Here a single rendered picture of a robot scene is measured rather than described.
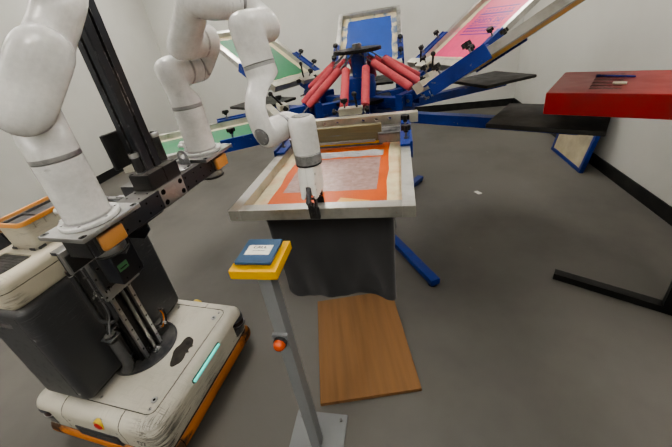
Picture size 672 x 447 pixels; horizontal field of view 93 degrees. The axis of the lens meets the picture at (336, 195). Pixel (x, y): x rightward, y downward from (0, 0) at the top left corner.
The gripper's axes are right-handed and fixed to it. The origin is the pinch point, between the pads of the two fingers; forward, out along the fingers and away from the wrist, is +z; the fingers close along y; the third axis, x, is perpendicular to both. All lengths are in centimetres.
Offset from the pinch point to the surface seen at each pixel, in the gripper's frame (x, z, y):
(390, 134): 21, -3, -57
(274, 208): -13.4, -0.9, 1.1
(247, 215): -22.6, 0.9, 2.0
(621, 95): 106, -12, -55
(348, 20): -21, -51, -269
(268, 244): -10.0, 1.1, 16.8
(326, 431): -8, 97, 16
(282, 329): -10.7, 29.3, 21.2
